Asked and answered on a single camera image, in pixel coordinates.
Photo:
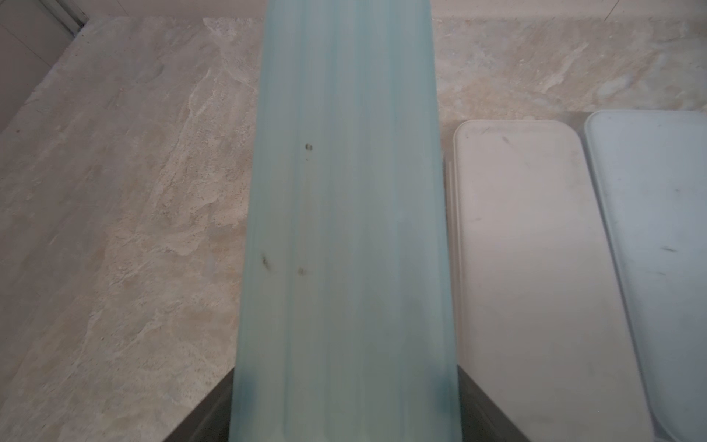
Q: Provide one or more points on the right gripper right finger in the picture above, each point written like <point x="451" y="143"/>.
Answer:
<point x="481" y="419"/>

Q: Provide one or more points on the teal translucent case half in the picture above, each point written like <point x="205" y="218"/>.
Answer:
<point x="346" y="330"/>

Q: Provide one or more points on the pale mint pencil case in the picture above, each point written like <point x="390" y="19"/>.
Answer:
<point x="649" y="170"/>

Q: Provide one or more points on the white glossy tin pencil case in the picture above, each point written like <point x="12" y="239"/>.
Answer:
<point x="540" y="322"/>

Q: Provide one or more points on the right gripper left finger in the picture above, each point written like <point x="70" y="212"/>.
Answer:
<point x="209" y="421"/>

